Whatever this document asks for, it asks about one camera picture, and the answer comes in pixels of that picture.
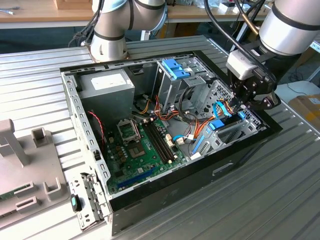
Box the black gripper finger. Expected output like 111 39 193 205
240 91 282 112
230 79 255 114

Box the coloured power wire black connector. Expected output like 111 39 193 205
196 99 238 137

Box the hard disk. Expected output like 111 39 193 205
191 111 251 157

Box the grey metal disk bay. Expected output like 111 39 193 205
188 108 267 161

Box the white low table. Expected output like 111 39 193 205
276 80 320 106

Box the cardboard box yellow tape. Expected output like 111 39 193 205
287 93 320 131

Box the small cardboard box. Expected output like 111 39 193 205
298 47 316 70

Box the blue plastic drive latch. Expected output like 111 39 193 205
161 58 183 73
172 67 192 79

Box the silver drive cage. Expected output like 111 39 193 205
152 57 216 115

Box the black RAM slot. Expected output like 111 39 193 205
151 120 174 163
145 121 169 165
153 119 177 162
148 121 172 164

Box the wooden top desk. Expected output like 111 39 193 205
163 3 276 25
0 0 101 30

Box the CPU socket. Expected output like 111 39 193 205
116 118 142 145

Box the brown square chipset chip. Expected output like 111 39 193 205
128 143 147 160

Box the black PC case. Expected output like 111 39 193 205
59 49 284 237

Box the green motherboard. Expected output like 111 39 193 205
104 116 189 196

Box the grey power supply box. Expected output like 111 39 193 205
76 68 136 121

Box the blue expansion slot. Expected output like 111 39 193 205
116 166 160 190

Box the black case fan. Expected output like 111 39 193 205
86 109 107 153

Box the grey parts rack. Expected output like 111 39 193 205
0 118 70 230

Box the green RAM stick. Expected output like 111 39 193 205
0 190 17 203

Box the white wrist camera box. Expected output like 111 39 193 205
225 49 260 81

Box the black round cable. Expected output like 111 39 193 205
177 86 201 125

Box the light blue motherboard data wire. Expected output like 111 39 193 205
172 134 195 146

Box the red orange wire bundle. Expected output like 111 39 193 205
153 94 183 123

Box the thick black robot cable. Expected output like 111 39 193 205
202 0 251 57

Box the yellow black wire bundle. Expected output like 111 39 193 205
136 98 152 116

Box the red black twisted fan wire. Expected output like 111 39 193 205
87 111 106 151

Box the silver expansion bracket panel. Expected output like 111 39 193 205
67 172 112 231

